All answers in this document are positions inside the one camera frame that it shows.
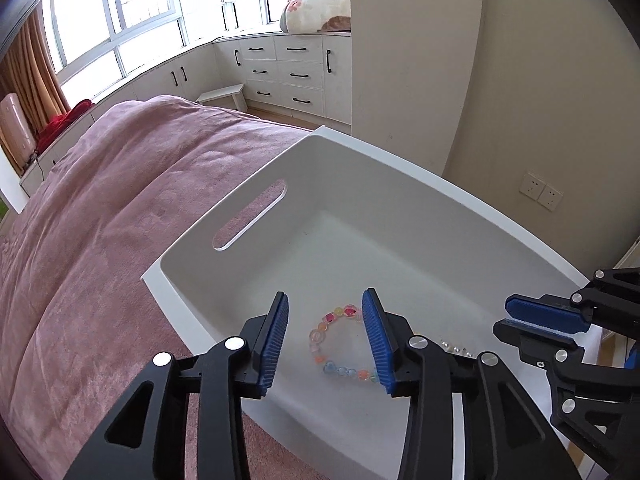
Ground white pearl earrings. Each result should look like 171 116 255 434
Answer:
439 340 475 359

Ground pink plush bed blanket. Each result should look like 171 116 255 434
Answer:
1 96 305 479

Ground white plastic storage bin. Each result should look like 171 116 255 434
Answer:
143 128 586 479

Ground red cloth on sill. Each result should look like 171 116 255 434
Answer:
36 99 94 155

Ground pink appliance on sill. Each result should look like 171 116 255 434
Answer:
1 93 36 166

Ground white small step stool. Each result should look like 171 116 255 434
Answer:
196 84 248 112

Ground white drawer cabinet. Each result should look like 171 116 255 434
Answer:
18 32 352 197

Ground brown curtain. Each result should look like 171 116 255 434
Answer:
1 3 70 154

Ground floral rolled pillow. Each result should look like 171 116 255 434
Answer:
280 0 352 35

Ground white wall power socket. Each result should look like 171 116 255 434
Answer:
518 172 563 211

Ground colourful bead bracelet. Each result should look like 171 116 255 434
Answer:
308 303 382 384

